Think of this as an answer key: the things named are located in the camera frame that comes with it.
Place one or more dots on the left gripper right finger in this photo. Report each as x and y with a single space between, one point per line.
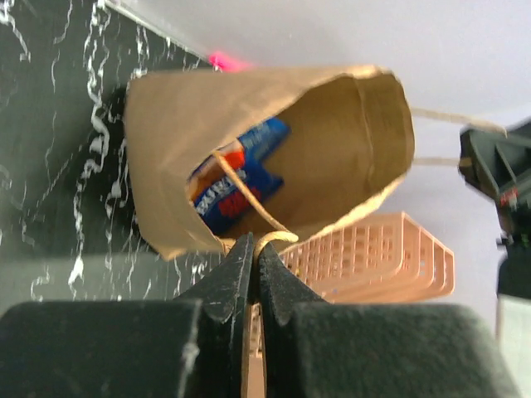
318 349

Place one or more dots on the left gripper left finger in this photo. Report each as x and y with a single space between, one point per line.
189 346

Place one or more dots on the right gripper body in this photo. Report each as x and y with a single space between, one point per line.
513 209

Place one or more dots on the brown paper bag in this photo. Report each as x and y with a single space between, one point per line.
351 143

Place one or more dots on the pink plastic desk organizer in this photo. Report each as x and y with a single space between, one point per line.
384 258

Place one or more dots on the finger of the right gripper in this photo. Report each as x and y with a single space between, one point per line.
487 161

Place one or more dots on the blue Burts chips bag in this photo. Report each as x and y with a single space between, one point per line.
215 197

